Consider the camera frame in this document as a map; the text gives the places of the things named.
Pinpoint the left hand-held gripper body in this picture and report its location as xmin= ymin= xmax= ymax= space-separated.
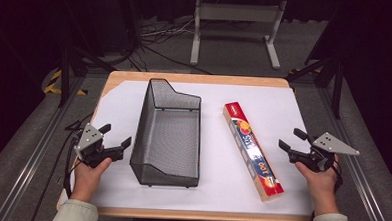
xmin=72 ymin=121 xmax=125 ymax=170

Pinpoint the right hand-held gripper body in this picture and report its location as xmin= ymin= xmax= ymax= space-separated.
xmin=286 ymin=130 xmax=362 ymax=176

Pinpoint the long red blue wrap box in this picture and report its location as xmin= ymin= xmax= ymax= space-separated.
xmin=218 ymin=101 xmax=289 ymax=204

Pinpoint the black wire mesh basket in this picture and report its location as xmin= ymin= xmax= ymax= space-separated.
xmin=128 ymin=77 xmax=205 ymax=190

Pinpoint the person's left hand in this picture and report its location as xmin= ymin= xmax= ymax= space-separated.
xmin=69 ymin=155 xmax=114 ymax=201

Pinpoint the person's right hand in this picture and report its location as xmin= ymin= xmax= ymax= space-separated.
xmin=292 ymin=153 xmax=344 ymax=211

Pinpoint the black tripod stand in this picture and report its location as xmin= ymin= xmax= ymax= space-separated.
xmin=284 ymin=53 xmax=347 ymax=120
xmin=52 ymin=43 xmax=119 ymax=111

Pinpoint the yellow black hazard tape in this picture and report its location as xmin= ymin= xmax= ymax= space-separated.
xmin=43 ymin=68 xmax=89 ymax=97

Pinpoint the white paper sheet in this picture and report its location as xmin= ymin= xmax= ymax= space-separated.
xmin=67 ymin=77 xmax=320 ymax=218

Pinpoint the grey metal stand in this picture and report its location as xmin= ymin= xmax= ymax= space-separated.
xmin=189 ymin=0 xmax=288 ymax=71

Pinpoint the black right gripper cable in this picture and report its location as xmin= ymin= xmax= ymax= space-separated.
xmin=308 ymin=161 xmax=346 ymax=221

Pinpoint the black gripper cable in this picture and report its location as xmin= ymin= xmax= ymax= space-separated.
xmin=308 ymin=161 xmax=346 ymax=221
xmin=61 ymin=119 xmax=85 ymax=201

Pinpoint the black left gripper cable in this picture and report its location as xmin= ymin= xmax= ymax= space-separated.
xmin=61 ymin=119 xmax=85 ymax=201

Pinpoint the aluminium floor rail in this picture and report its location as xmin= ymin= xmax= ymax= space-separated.
xmin=0 ymin=71 xmax=88 ymax=221
xmin=310 ymin=85 xmax=392 ymax=221

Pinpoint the bundle of floor cables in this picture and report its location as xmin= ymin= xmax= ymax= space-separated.
xmin=132 ymin=14 xmax=217 ymax=76

